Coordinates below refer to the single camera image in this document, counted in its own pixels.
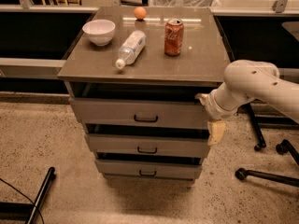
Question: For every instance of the black wheeled base leg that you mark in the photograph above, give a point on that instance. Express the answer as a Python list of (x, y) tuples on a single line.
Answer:
[(242, 174)]

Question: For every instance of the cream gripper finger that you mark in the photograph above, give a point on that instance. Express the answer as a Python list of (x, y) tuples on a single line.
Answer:
[(202, 97), (216, 131)]

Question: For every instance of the grey bottom drawer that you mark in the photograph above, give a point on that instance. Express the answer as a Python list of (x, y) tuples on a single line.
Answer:
[(148, 169)]

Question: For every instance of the grey drawer cabinet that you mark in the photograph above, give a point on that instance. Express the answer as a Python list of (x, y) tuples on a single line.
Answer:
[(90, 72)]

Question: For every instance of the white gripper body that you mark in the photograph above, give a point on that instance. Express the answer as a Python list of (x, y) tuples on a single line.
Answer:
[(212, 107)]

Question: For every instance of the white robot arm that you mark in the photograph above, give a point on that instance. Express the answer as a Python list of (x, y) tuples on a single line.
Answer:
[(243, 82)]

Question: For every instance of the black left stand leg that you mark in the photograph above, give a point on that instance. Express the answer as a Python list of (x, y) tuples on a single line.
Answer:
[(50, 176)]

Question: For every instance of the grey drawer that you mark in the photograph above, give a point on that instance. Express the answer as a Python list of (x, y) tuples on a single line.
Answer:
[(140, 113), (146, 145), (148, 169)]

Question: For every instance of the grey middle drawer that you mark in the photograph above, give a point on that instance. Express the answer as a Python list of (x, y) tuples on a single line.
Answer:
[(146, 145)]

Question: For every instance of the black upright stand leg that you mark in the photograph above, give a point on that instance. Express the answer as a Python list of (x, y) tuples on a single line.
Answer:
[(261, 142)]

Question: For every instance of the black caster leg right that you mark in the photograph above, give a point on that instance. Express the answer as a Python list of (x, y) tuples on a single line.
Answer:
[(286, 146)]

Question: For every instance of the orange ball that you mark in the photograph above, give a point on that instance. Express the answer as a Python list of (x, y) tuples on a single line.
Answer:
[(140, 13)]

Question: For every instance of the grey top drawer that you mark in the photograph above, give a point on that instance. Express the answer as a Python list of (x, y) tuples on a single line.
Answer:
[(140, 113)]

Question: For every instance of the red cola can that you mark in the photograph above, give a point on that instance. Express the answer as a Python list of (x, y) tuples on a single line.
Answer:
[(173, 37)]

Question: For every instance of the white bowl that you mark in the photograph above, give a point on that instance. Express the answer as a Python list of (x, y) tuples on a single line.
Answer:
[(99, 32)]

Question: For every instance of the clear plastic water bottle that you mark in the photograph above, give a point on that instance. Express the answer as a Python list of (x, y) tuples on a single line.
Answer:
[(130, 49)]

